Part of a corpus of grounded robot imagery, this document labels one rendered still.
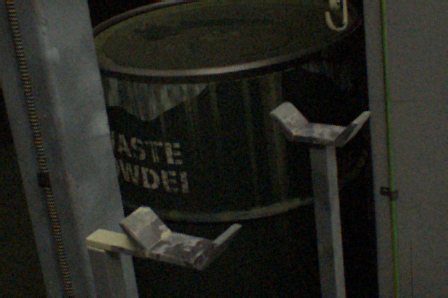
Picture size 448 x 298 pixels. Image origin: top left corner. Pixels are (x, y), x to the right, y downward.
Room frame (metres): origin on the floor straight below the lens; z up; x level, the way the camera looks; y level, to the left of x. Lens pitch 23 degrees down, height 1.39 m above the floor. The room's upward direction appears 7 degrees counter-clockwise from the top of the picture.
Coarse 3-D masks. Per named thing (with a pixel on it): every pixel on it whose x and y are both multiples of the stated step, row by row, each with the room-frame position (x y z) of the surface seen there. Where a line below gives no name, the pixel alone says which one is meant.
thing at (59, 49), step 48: (0, 0) 0.69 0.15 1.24; (48, 0) 0.68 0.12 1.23; (0, 48) 0.70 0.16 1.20; (48, 48) 0.68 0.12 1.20; (48, 96) 0.68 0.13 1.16; (96, 96) 0.71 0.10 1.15; (48, 144) 0.68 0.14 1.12; (96, 144) 0.70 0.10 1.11; (48, 192) 0.69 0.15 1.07; (96, 192) 0.69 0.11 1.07; (48, 240) 0.69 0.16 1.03; (48, 288) 0.70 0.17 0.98
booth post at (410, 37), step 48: (432, 0) 1.02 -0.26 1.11; (432, 48) 1.02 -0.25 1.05; (384, 96) 1.05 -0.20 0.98; (432, 96) 1.02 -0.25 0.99; (384, 144) 1.06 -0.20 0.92; (432, 144) 1.02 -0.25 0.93; (432, 192) 1.02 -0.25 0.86; (384, 240) 1.06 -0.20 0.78; (432, 240) 1.02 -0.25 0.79; (384, 288) 1.06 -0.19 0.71; (432, 288) 1.02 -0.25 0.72
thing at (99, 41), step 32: (224, 0) 2.09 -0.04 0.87; (256, 0) 2.06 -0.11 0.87; (288, 0) 2.02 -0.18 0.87; (128, 32) 1.93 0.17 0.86; (160, 32) 1.91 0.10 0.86; (192, 32) 1.87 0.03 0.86; (224, 32) 1.84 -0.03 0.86; (256, 32) 1.82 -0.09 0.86; (288, 32) 1.79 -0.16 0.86; (320, 32) 1.77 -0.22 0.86; (128, 64) 1.70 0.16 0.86; (160, 64) 1.68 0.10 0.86; (192, 64) 1.66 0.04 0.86; (224, 64) 1.64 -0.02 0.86
